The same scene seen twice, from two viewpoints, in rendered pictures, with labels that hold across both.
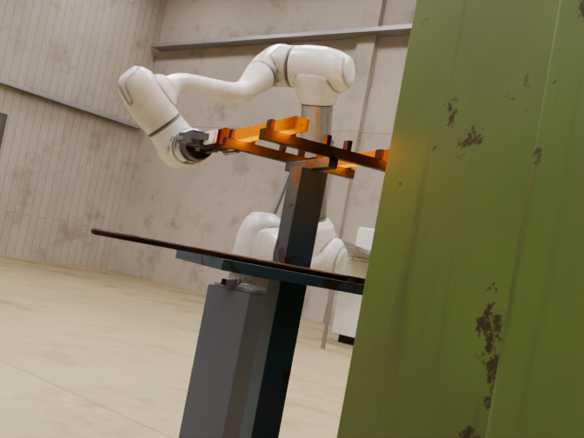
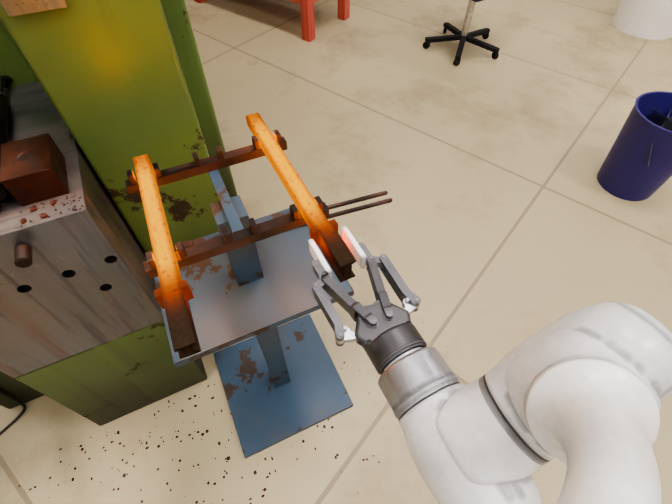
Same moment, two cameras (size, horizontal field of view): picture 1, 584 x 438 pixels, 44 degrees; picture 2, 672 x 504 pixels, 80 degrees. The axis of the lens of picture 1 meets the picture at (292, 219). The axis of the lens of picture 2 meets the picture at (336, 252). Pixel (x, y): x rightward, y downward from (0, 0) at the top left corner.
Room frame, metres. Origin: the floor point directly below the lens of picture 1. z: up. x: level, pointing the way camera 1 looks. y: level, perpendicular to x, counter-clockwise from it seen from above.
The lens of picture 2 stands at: (2.03, 0.18, 1.47)
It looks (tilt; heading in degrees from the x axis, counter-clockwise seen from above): 53 degrees down; 179
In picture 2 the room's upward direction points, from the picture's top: straight up
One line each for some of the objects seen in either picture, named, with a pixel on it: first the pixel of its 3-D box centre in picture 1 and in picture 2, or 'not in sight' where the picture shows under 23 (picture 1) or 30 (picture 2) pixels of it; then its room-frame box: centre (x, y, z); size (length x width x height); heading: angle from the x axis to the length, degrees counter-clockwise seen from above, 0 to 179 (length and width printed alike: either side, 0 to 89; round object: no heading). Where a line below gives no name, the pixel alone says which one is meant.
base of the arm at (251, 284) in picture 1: (246, 282); not in sight; (2.51, 0.11, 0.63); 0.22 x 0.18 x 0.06; 140
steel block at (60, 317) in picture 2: not in sight; (39, 221); (1.32, -0.58, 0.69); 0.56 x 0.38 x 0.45; 25
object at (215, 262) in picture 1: (288, 275); (248, 274); (1.50, -0.02, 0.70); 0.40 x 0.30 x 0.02; 114
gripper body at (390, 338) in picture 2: (201, 144); (386, 333); (1.78, 0.25, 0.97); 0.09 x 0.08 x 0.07; 25
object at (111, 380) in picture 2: not in sight; (116, 308); (1.32, -0.58, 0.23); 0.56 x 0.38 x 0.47; 25
